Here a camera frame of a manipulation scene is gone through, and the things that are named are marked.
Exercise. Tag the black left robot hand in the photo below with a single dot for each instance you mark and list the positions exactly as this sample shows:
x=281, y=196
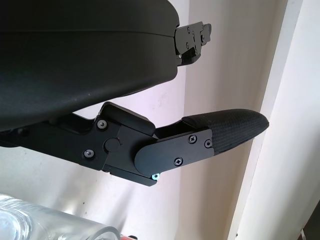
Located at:
x=75, y=62

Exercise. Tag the clear glass cup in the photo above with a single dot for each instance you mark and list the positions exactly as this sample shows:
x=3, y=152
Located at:
x=37, y=220

